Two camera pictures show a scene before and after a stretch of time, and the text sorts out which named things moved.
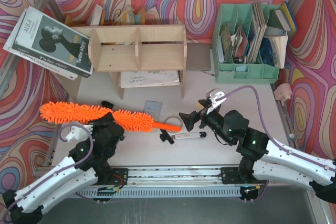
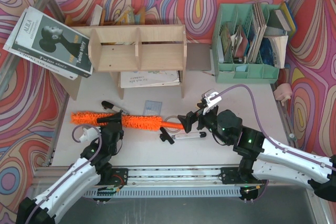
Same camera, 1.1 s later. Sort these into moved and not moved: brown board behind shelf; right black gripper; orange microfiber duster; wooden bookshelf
Moved: orange microfiber duster
Not moved: brown board behind shelf; right black gripper; wooden bookshelf
